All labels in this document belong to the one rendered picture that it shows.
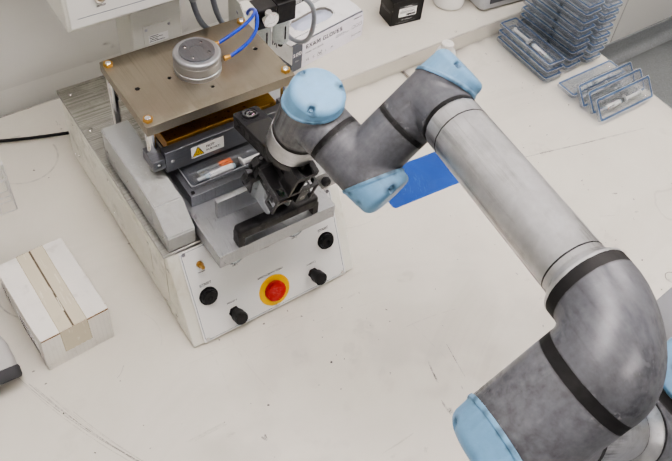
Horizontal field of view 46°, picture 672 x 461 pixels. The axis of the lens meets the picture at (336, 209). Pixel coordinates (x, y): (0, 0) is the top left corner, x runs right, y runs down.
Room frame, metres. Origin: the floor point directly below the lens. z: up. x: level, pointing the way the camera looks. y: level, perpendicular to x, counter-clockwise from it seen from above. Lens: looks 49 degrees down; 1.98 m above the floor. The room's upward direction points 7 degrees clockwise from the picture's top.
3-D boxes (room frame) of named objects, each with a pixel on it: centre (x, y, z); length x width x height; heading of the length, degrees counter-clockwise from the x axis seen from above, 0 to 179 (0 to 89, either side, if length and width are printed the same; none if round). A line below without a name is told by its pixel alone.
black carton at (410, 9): (1.68, -0.10, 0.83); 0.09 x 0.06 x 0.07; 122
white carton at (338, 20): (1.54, 0.11, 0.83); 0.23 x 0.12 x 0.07; 139
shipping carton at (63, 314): (0.73, 0.46, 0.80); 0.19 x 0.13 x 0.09; 40
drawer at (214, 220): (0.93, 0.18, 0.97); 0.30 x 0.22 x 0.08; 39
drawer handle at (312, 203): (0.82, 0.09, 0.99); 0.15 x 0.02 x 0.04; 129
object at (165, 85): (1.06, 0.26, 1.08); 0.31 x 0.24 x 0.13; 129
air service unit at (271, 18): (1.26, 0.17, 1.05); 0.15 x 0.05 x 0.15; 129
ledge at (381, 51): (1.69, -0.08, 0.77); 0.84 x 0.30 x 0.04; 130
